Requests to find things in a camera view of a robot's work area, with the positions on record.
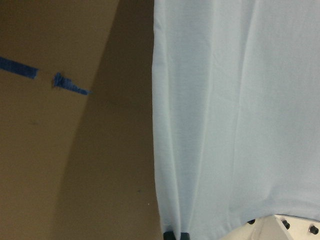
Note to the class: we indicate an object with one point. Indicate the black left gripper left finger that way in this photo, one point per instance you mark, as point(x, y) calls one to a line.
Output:
point(169, 235)

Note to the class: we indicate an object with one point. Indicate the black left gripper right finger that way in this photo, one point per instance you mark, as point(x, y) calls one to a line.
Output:
point(184, 236)

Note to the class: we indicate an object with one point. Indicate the light blue t-shirt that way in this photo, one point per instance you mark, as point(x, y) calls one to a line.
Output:
point(236, 113)

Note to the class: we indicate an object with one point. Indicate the blue tape grid lines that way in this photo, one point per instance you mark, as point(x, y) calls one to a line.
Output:
point(32, 72)

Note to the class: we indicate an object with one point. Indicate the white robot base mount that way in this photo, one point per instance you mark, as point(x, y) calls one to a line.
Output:
point(277, 227)

